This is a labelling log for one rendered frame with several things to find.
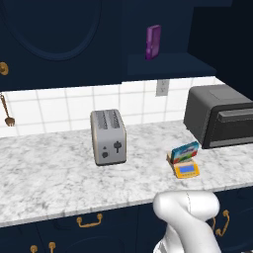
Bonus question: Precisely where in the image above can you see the purple box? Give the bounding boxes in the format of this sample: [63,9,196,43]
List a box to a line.
[144,24,163,61]

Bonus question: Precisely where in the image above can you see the blue green red food box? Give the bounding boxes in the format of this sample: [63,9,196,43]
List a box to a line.
[170,140,201,165]

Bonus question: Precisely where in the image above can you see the brown hanging fork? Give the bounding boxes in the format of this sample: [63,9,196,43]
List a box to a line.
[0,93,17,128]

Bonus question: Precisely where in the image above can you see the gold drawer handle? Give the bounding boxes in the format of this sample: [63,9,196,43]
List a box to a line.
[75,212,104,229]

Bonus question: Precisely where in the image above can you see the dark blue open cabinet door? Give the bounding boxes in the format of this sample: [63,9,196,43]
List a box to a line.
[187,0,253,101]

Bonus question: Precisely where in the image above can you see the dark grey toaster oven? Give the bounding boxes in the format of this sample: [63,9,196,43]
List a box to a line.
[183,83,253,150]

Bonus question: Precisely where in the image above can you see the dark blue base cabinet door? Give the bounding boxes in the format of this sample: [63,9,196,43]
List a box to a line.
[0,222,38,253]
[211,186,253,253]

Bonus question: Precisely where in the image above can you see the gold round cabinet knob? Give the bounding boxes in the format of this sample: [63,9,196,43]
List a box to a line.
[0,61,10,77]

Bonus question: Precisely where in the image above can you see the grey wall outlet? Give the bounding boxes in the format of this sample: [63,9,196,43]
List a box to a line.
[155,78,171,98]

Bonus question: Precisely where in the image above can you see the dark blue open wall cabinet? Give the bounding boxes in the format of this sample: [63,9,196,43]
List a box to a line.
[122,0,218,83]

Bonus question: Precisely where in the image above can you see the yellow digital scale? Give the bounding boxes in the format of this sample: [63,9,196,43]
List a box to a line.
[166,153,201,180]

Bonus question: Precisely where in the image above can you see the dark blue wall cabinet door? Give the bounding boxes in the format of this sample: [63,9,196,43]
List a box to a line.
[0,0,124,92]

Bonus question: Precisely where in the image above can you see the dark blue drawer front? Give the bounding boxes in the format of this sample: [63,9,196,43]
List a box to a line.
[35,205,139,253]

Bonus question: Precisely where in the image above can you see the silver two-slot toaster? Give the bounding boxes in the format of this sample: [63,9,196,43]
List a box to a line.
[89,109,128,167]

